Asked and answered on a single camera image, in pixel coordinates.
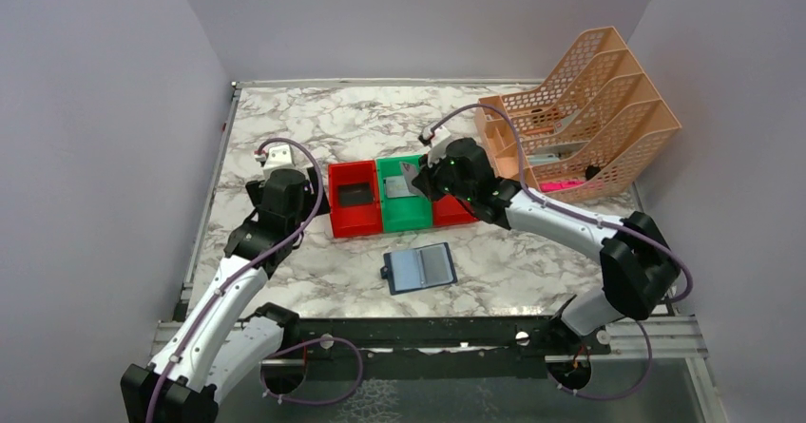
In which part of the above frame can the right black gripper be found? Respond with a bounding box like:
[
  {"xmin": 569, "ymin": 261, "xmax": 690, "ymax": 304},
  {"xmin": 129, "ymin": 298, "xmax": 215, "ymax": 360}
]
[{"xmin": 413, "ymin": 147, "xmax": 475, "ymax": 203}]

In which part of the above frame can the silver card from holder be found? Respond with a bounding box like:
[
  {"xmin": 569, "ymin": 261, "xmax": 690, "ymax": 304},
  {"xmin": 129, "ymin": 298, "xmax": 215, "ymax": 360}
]
[{"xmin": 383, "ymin": 176, "xmax": 413, "ymax": 199}]

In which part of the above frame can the navy blue card holder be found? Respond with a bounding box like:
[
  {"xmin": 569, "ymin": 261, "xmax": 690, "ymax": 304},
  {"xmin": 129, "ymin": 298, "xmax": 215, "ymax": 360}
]
[{"xmin": 379, "ymin": 242, "xmax": 458, "ymax": 295}]

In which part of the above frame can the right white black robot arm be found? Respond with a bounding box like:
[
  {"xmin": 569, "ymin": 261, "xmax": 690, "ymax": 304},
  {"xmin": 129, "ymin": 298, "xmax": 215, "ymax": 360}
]
[{"xmin": 400, "ymin": 138, "xmax": 681, "ymax": 354}]

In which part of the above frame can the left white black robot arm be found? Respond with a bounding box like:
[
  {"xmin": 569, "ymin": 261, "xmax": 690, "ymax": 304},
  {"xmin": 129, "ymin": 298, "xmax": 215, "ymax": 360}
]
[{"xmin": 121, "ymin": 165, "xmax": 326, "ymax": 422}]

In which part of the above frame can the black card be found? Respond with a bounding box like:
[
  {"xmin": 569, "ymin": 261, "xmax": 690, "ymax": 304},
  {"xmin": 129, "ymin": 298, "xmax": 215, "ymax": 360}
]
[{"xmin": 336, "ymin": 183, "xmax": 374, "ymax": 207}]

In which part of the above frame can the red bin with gold card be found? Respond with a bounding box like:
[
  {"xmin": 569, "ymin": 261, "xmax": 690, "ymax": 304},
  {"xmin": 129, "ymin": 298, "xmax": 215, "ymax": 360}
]
[{"xmin": 432, "ymin": 195, "xmax": 477, "ymax": 227}]

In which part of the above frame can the red bin with black card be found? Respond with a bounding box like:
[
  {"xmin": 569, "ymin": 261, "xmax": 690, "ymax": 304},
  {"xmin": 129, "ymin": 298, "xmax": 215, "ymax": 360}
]
[{"xmin": 328, "ymin": 160, "xmax": 383, "ymax": 239}]

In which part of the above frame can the green plastic bin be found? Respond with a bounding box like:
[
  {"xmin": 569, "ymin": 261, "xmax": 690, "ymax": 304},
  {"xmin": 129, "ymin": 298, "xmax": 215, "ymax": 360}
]
[{"xmin": 375, "ymin": 155, "xmax": 433, "ymax": 233}]

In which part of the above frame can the silver gray item in organizer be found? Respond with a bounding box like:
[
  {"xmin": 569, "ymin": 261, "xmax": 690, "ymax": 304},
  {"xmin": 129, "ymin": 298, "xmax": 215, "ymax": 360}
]
[{"xmin": 527, "ymin": 142, "xmax": 585, "ymax": 165}]

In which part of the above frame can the pink highlighter marker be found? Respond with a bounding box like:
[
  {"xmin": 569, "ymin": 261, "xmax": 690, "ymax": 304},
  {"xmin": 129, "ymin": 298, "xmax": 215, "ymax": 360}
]
[{"xmin": 538, "ymin": 181, "xmax": 585, "ymax": 193}]

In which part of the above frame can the black clip in organizer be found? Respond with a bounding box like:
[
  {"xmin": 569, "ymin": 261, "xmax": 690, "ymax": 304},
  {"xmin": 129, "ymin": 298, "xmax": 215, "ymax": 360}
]
[{"xmin": 585, "ymin": 165, "xmax": 602, "ymax": 181}]

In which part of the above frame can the peach plastic file organizer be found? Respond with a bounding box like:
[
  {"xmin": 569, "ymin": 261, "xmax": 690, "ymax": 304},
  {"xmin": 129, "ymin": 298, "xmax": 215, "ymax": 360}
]
[{"xmin": 474, "ymin": 27, "xmax": 681, "ymax": 202}]

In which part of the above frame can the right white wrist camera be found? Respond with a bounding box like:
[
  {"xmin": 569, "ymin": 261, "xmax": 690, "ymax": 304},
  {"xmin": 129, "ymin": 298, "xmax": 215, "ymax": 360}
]
[{"xmin": 418, "ymin": 126, "xmax": 452, "ymax": 159}]

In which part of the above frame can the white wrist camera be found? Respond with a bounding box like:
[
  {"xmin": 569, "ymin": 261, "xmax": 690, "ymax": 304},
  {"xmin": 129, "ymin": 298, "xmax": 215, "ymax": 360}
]
[
  {"xmin": 418, "ymin": 126, "xmax": 452, "ymax": 159},
  {"xmin": 254, "ymin": 144, "xmax": 295, "ymax": 180}
]

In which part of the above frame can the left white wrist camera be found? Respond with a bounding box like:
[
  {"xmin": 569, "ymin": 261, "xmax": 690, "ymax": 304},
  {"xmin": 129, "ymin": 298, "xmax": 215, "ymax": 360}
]
[{"xmin": 254, "ymin": 144, "xmax": 295, "ymax": 180}]

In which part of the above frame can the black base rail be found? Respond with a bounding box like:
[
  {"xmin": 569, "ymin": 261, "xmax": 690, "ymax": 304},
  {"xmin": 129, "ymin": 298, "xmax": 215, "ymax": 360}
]
[{"xmin": 259, "ymin": 304, "xmax": 611, "ymax": 393}]

